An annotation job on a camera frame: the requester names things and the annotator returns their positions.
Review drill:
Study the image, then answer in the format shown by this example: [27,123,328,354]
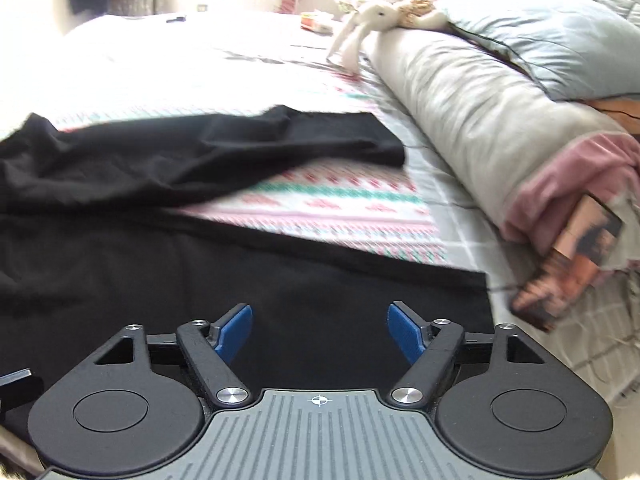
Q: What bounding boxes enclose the grey checked bed sheet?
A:
[357,57,640,413]

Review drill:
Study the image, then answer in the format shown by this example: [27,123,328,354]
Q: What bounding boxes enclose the white plush rabbit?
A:
[326,0,448,68]

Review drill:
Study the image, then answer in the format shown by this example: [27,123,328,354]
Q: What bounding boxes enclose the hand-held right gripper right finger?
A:
[387,301,549,406]

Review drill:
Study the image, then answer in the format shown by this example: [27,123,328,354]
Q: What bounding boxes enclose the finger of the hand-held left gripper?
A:
[0,368,32,389]

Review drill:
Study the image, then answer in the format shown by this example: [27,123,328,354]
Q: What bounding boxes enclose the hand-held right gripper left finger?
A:
[92,302,254,406]

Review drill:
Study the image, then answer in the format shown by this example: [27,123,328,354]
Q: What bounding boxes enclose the light blue pillow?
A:
[447,0,640,103]

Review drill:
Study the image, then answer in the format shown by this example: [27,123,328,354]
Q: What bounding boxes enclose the rolled grey duvet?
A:
[360,24,640,241]

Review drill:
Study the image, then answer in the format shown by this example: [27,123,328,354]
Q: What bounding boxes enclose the orange capped bottle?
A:
[299,10,335,36]

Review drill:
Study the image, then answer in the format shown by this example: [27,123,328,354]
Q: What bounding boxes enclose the book with photo cover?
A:
[510,192,626,333]

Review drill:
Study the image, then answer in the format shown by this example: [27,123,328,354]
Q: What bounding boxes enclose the black pants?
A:
[0,105,495,441]

